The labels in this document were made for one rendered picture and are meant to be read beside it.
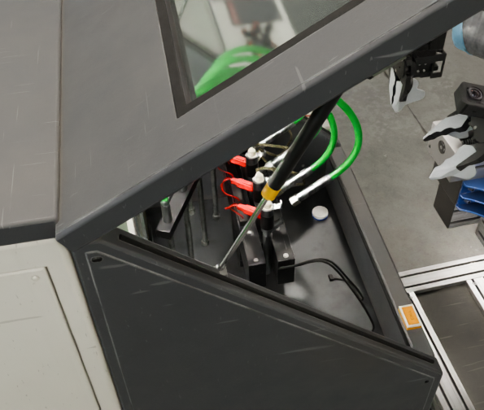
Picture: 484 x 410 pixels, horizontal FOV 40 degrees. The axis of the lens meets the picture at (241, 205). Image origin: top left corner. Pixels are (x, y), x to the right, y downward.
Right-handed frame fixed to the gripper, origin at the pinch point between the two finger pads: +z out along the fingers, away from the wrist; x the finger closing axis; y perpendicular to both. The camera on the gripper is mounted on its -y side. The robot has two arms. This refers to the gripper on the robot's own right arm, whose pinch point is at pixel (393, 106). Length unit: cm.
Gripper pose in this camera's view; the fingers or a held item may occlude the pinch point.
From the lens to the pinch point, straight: 139.9
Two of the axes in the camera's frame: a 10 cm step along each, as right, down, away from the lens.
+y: 9.8, -1.5, 1.1
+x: -1.8, -7.0, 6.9
